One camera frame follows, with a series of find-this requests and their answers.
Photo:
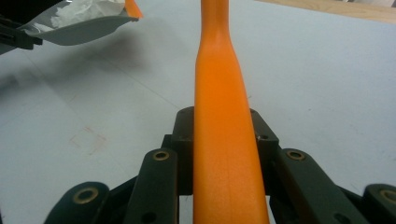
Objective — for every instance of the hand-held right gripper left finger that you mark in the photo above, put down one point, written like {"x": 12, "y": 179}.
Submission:
{"x": 183, "y": 149}

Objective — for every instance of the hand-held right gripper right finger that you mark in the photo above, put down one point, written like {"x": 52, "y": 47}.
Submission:
{"x": 264, "y": 146}

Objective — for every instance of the white paper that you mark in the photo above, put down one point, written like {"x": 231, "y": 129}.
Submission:
{"x": 84, "y": 12}

